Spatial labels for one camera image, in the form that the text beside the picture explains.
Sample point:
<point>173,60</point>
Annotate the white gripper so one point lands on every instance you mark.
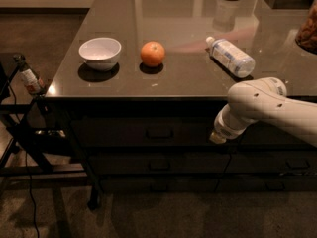
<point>223,131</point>

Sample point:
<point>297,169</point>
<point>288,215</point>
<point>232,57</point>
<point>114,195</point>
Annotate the dark top drawer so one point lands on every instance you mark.
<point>131,132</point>

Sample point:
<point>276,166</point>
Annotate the dark drawer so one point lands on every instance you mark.
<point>131,132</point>
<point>275,162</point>
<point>154,163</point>

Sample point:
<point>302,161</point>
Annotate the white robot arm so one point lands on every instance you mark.
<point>264,100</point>

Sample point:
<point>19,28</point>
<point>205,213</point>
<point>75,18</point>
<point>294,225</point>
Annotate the dark right drawer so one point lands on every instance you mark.
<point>275,162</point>

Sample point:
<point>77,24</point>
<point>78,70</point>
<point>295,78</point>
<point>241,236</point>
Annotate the dark middle drawer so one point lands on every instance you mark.
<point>154,163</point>

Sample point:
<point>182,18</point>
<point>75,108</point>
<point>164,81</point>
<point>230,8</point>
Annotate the clear plastic water bottle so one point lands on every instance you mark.
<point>236,61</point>

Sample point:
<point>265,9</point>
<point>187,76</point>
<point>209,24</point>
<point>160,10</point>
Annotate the dark counter cabinet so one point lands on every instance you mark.
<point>186,84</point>

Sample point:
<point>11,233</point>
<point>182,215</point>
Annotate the orange fruit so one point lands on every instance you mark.
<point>152,54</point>

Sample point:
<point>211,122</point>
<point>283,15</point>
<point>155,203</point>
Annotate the white ceramic bowl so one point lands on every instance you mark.
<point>101,53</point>

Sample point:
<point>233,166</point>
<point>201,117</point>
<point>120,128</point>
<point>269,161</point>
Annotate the small labelled bottle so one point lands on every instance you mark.
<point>33,83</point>

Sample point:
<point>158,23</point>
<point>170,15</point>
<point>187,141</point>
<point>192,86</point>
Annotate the black side table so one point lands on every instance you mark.
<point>36,141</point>

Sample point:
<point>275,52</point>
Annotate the metal drawer handle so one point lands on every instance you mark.
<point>159,133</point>

